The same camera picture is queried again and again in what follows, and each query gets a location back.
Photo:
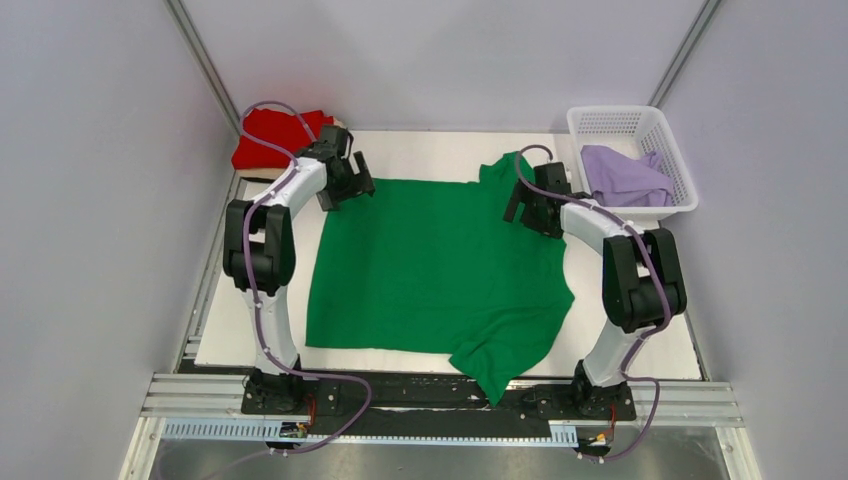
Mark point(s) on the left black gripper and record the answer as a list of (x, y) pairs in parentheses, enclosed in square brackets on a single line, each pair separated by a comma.
[(353, 190)]

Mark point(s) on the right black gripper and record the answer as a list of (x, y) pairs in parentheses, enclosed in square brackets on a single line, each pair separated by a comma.
[(524, 194)]

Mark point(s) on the green t shirt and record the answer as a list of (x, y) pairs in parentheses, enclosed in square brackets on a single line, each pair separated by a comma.
[(433, 267)]

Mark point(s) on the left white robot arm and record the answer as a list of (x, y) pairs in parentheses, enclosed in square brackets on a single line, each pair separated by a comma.
[(259, 255)]

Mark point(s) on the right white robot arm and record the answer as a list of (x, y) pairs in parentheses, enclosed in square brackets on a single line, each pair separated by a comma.
[(642, 287)]

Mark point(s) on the folded beige t shirt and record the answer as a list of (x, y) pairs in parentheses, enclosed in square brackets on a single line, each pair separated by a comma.
[(265, 173)]

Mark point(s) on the folded red t shirt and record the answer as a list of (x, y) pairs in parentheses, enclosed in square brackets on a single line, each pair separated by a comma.
[(265, 136)]

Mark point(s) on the purple t shirt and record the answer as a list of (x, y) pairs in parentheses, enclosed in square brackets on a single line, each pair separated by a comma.
[(615, 180)]

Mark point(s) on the white plastic laundry basket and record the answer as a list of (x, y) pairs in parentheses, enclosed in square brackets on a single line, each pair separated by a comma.
[(635, 132)]

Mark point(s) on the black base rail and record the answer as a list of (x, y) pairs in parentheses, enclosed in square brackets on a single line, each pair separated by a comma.
[(430, 403)]

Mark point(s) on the right aluminium frame post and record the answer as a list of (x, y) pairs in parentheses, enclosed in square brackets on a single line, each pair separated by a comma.
[(698, 28)]

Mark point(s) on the aluminium frame post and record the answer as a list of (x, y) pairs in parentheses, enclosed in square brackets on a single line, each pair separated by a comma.
[(191, 35), (698, 28)]

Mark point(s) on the white slotted cable duct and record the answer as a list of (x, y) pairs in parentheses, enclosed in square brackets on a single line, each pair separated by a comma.
[(553, 435)]

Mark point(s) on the left aluminium frame post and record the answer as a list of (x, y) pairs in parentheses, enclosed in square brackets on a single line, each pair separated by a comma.
[(191, 35)]

